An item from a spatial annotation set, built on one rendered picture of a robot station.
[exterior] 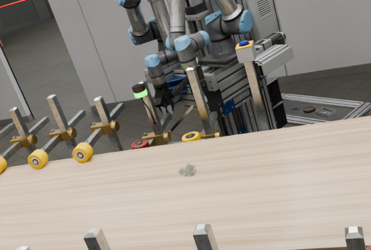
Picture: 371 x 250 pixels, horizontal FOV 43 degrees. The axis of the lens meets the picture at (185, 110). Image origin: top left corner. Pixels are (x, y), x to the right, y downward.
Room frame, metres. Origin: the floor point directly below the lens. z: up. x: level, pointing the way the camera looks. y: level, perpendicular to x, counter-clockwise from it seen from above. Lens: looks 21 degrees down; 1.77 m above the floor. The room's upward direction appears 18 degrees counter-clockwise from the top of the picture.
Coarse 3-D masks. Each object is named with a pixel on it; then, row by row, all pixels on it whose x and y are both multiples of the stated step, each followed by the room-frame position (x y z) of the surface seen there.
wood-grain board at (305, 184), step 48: (192, 144) 1.81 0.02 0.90; (240, 144) 1.68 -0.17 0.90; (288, 144) 1.56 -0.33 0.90; (336, 144) 1.45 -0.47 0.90; (0, 192) 1.95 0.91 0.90; (48, 192) 1.79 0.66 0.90; (96, 192) 1.66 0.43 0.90; (144, 192) 1.54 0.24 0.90; (192, 192) 1.44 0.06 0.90; (240, 192) 1.35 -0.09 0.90; (288, 192) 1.26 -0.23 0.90; (336, 192) 1.19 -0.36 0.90; (0, 240) 1.53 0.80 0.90; (48, 240) 1.43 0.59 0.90; (144, 240) 1.25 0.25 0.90; (192, 240) 1.18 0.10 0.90; (240, 240) 1.11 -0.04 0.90; (288, 240) 1.05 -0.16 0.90; (336, 240) 0.99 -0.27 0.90
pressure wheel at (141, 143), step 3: (138, 141) 2.00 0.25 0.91; (141, 141) 2.00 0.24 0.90; (144, 141) 1.99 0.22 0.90; (147, 141) 1.97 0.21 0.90; (132, 144) 1.99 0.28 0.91; (135, 144) 1.99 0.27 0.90; (138, 144) 1.97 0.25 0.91; (141, 144) 1.97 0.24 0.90; (144, 144) 1.95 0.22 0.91; (147, 144) 1.96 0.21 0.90; (132, 147) 1.96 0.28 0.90; (135, 147) 1.95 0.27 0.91; (138, 147) 1.94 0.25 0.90; (141, 147) 1.94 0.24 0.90; (144, 147) 1.95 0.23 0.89
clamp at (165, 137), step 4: (152, 132) 2.14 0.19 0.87; (164, 132) 2.10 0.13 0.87; (168, 132) 2.09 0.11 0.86; (148, 136) 2.11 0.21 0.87; (152, 136) 2.09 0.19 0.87; (156, 136) 2.08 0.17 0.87; (160, 136) 2.08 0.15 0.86; (164, 136) 2.07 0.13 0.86; (168, 136) 2.08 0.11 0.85; (156, 140) 2.09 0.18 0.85; (160, 140) 2.08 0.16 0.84; (164, 140) 2.06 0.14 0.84; (168, 140) 2.07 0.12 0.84; (156, 144) 2.09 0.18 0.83; (160, 144) 2.08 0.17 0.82
